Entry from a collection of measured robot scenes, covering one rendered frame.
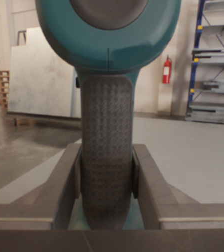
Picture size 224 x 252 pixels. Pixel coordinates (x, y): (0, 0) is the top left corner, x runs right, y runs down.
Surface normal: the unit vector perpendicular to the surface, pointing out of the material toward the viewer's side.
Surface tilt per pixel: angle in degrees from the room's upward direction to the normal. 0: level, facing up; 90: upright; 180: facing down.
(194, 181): 0
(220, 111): 90
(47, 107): 78
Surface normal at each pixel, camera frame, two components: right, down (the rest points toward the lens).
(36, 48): -0.31, 0.03
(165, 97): -0.37, 0.22
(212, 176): 0.02, -0.97
